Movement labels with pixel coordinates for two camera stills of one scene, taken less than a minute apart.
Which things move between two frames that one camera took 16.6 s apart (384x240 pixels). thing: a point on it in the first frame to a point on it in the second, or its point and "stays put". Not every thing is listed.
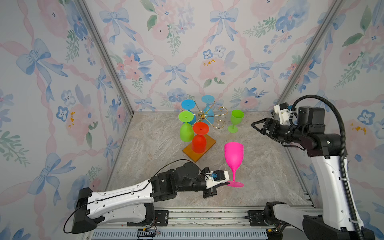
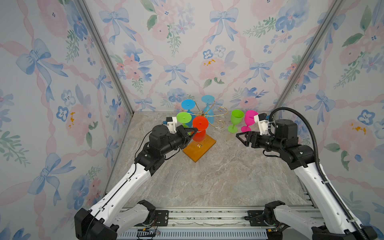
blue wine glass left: (189, 104) stays put
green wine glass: (186, 129) stays put
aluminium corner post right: (290, 85) stays put
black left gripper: (209, 192) to (181, 133)
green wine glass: (237, 117) stays put
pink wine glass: (234, 154) to (249, 120)
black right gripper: (268, 122) to (249, 135)
